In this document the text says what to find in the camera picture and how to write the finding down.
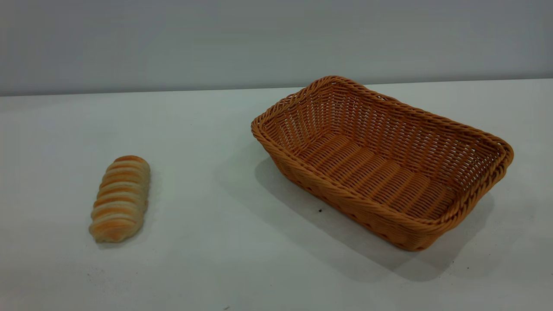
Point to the long ridged bread loaf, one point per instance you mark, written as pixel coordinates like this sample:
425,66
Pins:
119,198

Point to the orange woven wicker basket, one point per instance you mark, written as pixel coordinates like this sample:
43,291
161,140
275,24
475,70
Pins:
367,164

